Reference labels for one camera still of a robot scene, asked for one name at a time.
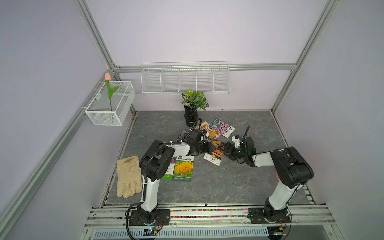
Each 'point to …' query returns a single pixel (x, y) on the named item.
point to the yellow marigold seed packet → (183, 168)
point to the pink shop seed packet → (212, 134)
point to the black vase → (190, 115)
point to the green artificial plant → (194, 100)
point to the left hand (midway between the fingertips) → (213, 149)
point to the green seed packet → (169, 173)
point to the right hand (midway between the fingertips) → (220, 148)
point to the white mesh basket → (112, 104)
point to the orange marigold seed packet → (215, 156)
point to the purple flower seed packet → (223, 128)
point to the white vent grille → (176, 233)
